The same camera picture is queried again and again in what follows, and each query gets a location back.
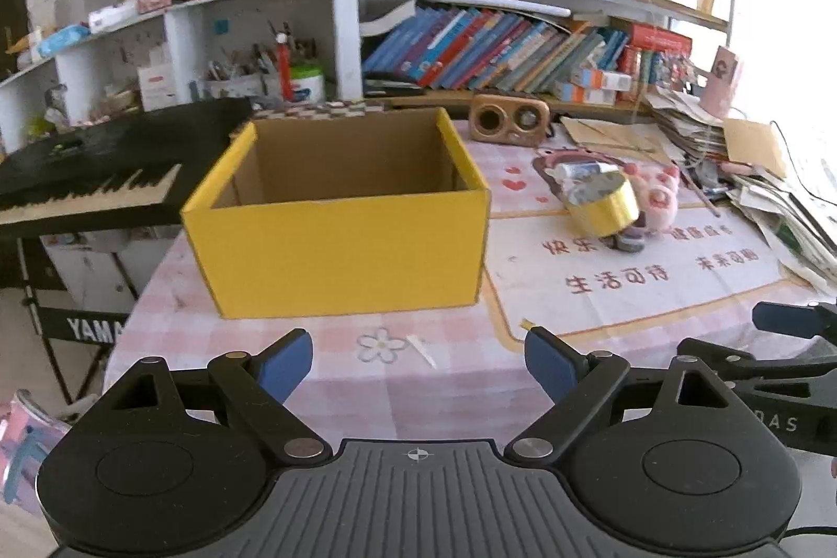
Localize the purple grey toy truck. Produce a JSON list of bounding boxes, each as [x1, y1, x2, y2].
[[604, 226, 647, 254]]

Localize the yellow tape roll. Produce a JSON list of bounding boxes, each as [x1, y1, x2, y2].
[[564, 170, 640, 238]]

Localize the pink plush pig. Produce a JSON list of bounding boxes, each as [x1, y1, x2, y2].
[[623, 163, 680, 232]]

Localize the white spray bottle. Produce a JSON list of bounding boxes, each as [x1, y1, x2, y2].
[[553, 162, 618, 183]]

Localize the messy paper stack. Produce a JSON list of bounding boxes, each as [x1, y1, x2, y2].
[[641, 86, 835, 296]]

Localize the printed desk mat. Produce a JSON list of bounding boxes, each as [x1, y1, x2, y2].
[[470, 143, 816, 348]]

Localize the pink checkered tablecloth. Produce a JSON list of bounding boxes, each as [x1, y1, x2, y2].
[[103, 119, 837, 455]]

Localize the brown paper envelope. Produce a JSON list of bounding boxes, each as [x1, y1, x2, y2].
[[722, 119, 787, 180]]

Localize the yellow cardboard box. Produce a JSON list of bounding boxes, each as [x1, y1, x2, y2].
[[182, 109, 491, 318]]

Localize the wooden pencil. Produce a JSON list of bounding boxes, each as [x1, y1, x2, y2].
[[678, 166, 721, 218]]

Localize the black yamaha keyboard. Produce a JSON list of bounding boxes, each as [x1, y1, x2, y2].
[[2, 98, 253, 240]]

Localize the kraft paper sheets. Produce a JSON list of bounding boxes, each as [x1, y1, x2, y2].
[[560, 116, 684, 166]]

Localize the brown retro radio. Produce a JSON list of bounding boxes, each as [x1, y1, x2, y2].
[[468, 94, 552, 147]]

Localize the checkered wooden chess box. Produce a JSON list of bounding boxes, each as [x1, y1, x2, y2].
[[254, 102, 386, 120]]

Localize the orange white box lower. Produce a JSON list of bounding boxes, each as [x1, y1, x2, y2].
[[553, 82, 616, 106]]

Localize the orange white box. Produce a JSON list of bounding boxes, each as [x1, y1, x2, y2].
[[553, 82, 616, 106], [570, 68, 633, 92]]

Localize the orange white box upper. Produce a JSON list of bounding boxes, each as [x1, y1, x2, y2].
[[570, 68, 633, 92]]

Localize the row of leaning books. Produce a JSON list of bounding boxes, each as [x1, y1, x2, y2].
[[362, 4, 697, 102]]

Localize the black cable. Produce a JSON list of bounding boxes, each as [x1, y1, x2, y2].
[[767, 119, 837, 220]]

